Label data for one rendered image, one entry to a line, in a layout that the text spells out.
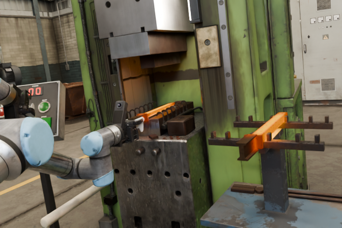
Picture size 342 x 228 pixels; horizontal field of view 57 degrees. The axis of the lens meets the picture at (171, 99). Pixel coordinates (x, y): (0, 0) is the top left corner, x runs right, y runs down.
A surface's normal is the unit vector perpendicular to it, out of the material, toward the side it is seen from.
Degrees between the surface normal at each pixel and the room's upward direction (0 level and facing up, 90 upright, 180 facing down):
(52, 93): 60
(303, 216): 0
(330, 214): 0
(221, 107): 90
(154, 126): 90
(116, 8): 90
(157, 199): 90
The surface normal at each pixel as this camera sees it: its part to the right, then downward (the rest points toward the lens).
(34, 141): 0.97, -0.12
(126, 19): -0.42, 0.18
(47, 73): 0.84, -0.03
